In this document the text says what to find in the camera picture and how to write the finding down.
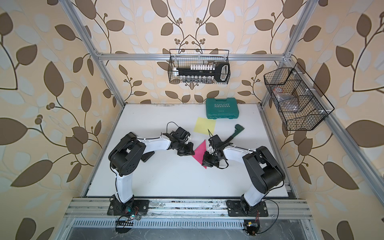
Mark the pink square paper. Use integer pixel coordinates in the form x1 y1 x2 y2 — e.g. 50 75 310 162
193 140 207 166

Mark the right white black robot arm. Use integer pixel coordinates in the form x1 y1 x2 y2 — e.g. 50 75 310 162
202 135 286 211

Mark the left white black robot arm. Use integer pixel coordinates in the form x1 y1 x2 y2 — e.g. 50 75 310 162
108 127 195 204

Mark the yellow square paper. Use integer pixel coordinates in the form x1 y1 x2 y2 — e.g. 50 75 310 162
194 117 216 135

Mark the black flat tray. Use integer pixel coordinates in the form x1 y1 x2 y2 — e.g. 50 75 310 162
141 151 155 163

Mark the green black pipe wrench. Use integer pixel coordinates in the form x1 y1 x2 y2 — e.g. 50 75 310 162
225 124 245 143

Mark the green tool case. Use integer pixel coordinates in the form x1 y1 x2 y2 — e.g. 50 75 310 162
206 98 240 120

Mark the black socket holder tool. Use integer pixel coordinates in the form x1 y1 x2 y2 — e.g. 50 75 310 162
169 62 231 84

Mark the plastic bag in basket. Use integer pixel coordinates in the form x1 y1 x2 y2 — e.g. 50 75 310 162
273 87 300 112

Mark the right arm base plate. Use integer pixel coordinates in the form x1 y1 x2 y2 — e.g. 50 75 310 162
226 200 269 217

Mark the black wire basket back wall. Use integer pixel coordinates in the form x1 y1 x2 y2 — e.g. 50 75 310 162
168 49 231 84

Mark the black wire basket wall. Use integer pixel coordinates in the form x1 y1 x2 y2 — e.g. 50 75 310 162
264 63 335 131
168 49 231 84

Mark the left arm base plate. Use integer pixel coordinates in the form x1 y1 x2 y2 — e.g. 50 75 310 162
107 198 150 216

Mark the black wire basket right wall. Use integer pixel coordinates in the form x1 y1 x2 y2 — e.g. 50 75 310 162
264 63 335 131

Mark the aluminium front rail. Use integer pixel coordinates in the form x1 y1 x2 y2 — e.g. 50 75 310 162
64 198 313 220

